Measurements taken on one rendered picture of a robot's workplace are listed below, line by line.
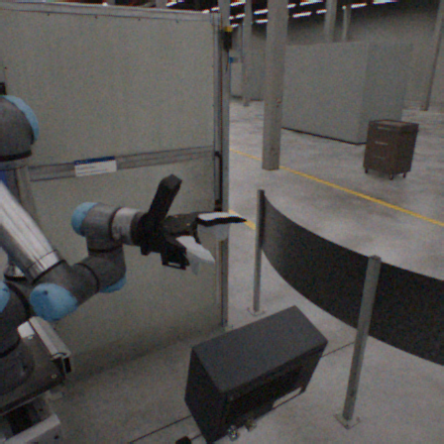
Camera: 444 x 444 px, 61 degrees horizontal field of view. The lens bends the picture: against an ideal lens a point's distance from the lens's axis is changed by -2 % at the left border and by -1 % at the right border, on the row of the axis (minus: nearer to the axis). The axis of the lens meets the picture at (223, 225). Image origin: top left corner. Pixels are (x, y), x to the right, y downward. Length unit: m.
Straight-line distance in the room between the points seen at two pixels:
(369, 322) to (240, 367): 1.29
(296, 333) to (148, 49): 1.60
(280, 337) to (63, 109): 1.49
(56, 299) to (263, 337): 0.39
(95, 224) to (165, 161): 1.37
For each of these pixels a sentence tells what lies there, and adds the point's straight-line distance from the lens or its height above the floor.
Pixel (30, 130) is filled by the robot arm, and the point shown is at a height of 1.61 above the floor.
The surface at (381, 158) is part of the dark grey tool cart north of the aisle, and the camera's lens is 6.88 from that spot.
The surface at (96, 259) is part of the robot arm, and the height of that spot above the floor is 1.37.
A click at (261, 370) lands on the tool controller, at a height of 1.23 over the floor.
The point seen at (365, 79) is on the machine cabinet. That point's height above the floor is 1.47.
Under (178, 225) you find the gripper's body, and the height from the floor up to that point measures 1.46.
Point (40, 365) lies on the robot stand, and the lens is 1.13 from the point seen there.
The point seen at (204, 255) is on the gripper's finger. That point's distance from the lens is 0.64.
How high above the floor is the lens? 1.74
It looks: 23 degrees down
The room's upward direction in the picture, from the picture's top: straight up
